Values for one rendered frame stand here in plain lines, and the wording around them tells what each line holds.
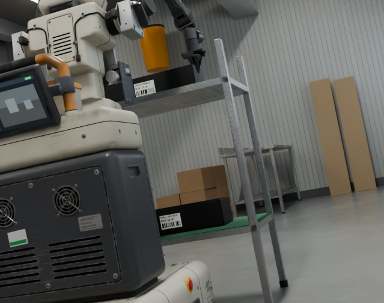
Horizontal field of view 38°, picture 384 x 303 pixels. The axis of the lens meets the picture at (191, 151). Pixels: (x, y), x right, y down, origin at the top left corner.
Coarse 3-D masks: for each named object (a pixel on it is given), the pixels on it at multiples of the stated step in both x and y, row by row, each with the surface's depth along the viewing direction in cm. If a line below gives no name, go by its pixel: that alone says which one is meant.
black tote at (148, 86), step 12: (168, 72) 245; (180, 72) 243; (192, 72) 242; (120, 84) 252; (144, 84) 248; (156, 84) 247; (168, 84) 245; (180, 84) 243; (108, 96) 253; (120, 96) 252
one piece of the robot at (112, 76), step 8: (104, 56) 208; (112, 56) 207; (112, 64) 207; (120, 64) 205; (112, 72) 202; (120, 72) 204; (128, 72) 210; (112, 80) 202; (120, 80) 205; (128, 80) 209; (104, 88) 205; (128, 88) 208; (128, 96) 206
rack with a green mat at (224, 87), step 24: (216, 48) 222; (240, 72) 262; (144, 96) 231; (168, 96) 228; (192, 96) 240; (216, 96) 254; (240, 144) 220; (240, 168) 220; (264, 168) 262; (264, 192) 259; (264, 216) 242; (168, 240) 228; (192, 240) 225; (264, 264) 217; (264, 288) 217
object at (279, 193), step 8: (224, 152) 678; (232, 152) 717; (248, 152) 646; (264, 152) 765; (272, 152) 641; (224, 160) 658; (272, 160) 641; (256, 176) 813; (296, 176) 796; (256, 184) 813; (296, 184) 795; (232, 192) 655; (272, 192) 744; (280, 192) 638; (232, 200) 655; (256, 200) 649; (280, 200) 638
